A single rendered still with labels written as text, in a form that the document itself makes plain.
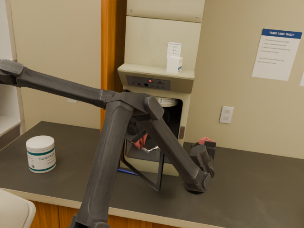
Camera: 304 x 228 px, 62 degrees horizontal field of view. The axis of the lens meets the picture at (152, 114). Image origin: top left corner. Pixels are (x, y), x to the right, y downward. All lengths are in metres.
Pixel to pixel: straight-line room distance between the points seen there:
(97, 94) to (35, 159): 0.56
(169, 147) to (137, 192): 0.51
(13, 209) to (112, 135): 0.26
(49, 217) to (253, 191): 1.02
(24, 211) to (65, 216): 0.71
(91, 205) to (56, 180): 0.74
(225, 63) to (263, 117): 0.43
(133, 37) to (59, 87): 0.41
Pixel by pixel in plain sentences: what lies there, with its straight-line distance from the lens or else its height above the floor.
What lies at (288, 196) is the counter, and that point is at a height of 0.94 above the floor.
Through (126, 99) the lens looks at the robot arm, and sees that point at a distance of 0.66.
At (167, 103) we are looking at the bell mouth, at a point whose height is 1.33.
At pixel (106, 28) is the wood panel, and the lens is 1.09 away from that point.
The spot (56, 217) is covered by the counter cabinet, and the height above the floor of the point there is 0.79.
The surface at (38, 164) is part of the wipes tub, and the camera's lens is 1.39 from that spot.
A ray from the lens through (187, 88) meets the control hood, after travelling 1.11.
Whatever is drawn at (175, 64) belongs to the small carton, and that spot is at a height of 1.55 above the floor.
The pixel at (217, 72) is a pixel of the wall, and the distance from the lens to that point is 1.60.
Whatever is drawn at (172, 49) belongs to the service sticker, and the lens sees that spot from 1.14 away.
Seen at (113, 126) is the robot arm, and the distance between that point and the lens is 0.64.
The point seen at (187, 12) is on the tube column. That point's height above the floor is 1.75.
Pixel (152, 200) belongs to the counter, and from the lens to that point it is 1.23.
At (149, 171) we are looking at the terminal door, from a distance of 1.19.
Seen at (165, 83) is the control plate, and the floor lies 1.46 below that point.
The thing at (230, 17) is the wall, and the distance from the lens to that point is 1.57.
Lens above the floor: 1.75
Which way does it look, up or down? 23 degrees down
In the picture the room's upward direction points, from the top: 5 degrees clockwise
